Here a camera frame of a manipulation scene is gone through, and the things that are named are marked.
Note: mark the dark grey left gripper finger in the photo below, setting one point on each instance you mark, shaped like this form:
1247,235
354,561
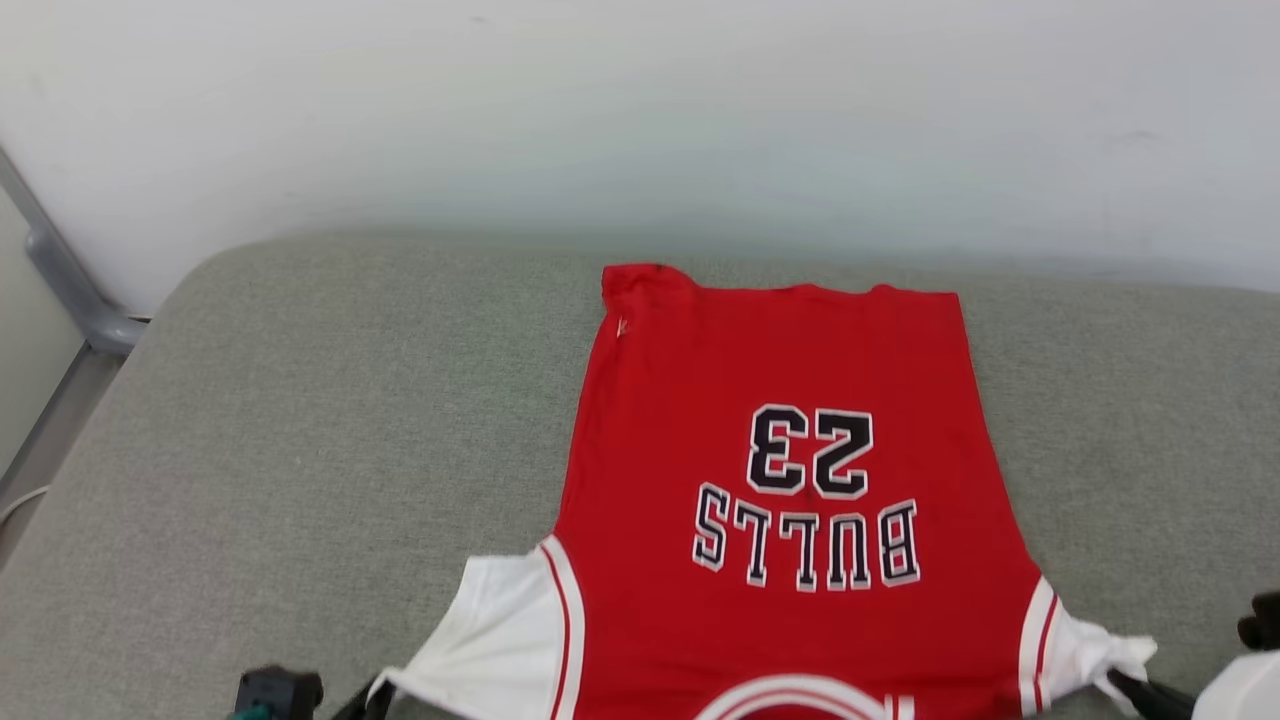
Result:
360,705

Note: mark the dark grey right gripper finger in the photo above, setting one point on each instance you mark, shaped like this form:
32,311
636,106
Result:
1160,703

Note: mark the red white basketball jersey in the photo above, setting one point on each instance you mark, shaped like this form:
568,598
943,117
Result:
800,620

